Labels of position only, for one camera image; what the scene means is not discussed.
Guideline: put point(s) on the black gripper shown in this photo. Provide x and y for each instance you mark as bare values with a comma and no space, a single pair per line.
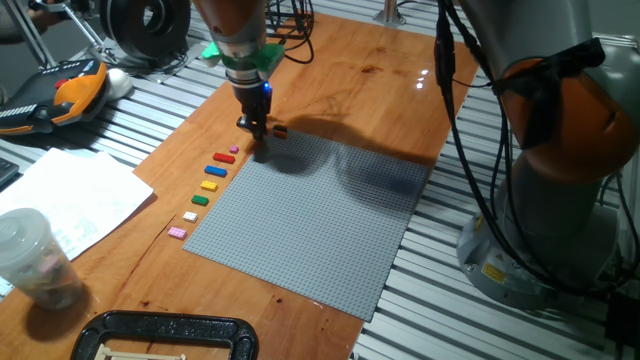
252,96

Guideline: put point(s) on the narrow black Lego brick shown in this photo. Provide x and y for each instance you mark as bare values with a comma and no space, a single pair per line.
280,128

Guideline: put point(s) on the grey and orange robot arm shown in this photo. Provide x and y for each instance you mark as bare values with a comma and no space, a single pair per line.
550,125

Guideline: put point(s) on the grey sleeved forearm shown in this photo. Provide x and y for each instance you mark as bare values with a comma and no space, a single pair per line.
14,31

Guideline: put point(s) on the long red Lego brick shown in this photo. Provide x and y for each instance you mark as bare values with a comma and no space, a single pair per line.
224,158

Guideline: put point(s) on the long blue Lego brick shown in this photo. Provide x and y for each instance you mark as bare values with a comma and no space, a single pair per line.
215,171

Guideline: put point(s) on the yellow Lego brick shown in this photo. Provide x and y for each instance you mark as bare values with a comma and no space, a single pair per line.
209,186

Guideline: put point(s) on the dark green Lego brick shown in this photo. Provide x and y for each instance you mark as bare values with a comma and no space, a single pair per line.
200,200

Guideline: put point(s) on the white Lego brick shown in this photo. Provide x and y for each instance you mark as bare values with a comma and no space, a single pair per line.
190,217

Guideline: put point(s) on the grey Lego baseplate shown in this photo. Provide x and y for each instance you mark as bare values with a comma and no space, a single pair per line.
310,225

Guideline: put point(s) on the light pink Lego brick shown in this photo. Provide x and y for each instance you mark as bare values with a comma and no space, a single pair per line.
177,233

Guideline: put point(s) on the person's hand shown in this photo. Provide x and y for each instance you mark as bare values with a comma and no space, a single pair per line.
46,17

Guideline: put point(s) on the wooden board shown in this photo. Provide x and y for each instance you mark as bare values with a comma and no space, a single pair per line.
350,80

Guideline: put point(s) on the white computer mouse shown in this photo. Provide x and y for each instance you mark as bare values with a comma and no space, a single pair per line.
119,82

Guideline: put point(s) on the black filament spool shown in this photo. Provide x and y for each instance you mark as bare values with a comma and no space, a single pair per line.
130,25

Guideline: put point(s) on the thin metal rod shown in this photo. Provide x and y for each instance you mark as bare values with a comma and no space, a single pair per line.
90,34

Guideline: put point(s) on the white printed paper sheets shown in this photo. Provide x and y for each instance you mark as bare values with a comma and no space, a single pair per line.
75,200

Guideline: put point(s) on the orange and black teach pendant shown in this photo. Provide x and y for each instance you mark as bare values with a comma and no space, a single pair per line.
45,95

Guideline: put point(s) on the black C-clamp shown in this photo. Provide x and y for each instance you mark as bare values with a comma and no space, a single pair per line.
165,325

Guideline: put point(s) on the grey metal bar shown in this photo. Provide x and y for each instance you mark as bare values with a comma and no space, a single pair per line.
31,35

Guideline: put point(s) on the black keyboard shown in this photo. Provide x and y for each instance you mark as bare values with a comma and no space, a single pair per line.
6,172

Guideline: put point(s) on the clear plastic cup with lid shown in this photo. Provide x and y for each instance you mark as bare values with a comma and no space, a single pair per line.
35,260

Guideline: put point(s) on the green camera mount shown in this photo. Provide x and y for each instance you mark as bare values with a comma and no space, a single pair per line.
270,57

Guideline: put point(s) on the metal post with base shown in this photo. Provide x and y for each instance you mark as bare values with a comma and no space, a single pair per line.
389,15

